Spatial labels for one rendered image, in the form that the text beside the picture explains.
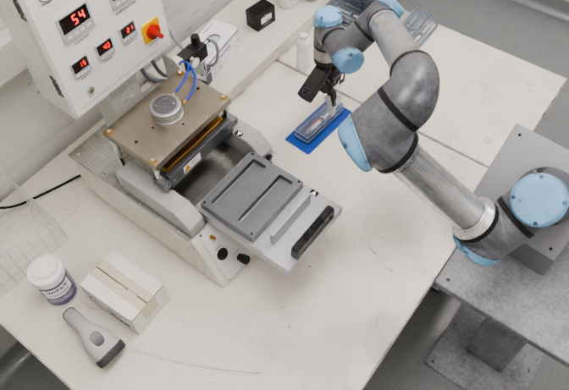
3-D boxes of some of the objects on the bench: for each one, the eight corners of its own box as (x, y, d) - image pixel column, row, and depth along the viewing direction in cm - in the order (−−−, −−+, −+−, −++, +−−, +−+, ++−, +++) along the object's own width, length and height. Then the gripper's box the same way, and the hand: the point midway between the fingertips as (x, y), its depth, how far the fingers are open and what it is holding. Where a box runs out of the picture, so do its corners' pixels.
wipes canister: (39, 296, 156) (17, 271, 144) (64, 272, 160) (45, 245, 148) (61, 315, 153) (40, 290, 140) (85, 289, 156) (68, 264, 144)
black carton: (246, 24, 211) (245, 9, 206) (264, 13, 215) (262, -3, 209) (257, 32, 209) (256, 17, 203) (275, 20, 212) (274, 4, 207)
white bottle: (310, 72, 202) (310, 40, 191) (295, 71, 203) (295, 39, 191) (311, 62, 205) (312, 30, 194) (297, 61, 206) (296, 29, 194)
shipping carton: (87, 298, 155) (76, 282, 148) (123, 262, 161) (114, 246, 154) (136, 338, 148) (128, 325, 141) (172, 300, 154) (165, 285, 147)
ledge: (147, 80, 202) (145, 71, 199) (292, -38, 240) (292, -48, 237) (212, 118, 191) (211, 109, 188) (354, -13, 229) (354, -22, 226)
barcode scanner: (54, 327, 150) (42, 315, 144) (77, 304, 154) (68, 292, 148) (107, 375, 143) (98, 365, 136) (131, 349, 146) (123, 338, 140)
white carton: (177, 75, 197) (174, 58, 191) (212, 34, 209) (210, 18, 203) (207, 86, 194) (205, 70, 188) (242, 44, 205) (240, 27, 199)
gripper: (356, 57, 166) (351, 108, 182) (317, 36, 171) (316, 87, 188) (338, 74, 162) (334, 124, 179) (298, 52, 168) (299, 102, 185)
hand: (319, 108), depth 181 cm, fingers open, 8 cm apart
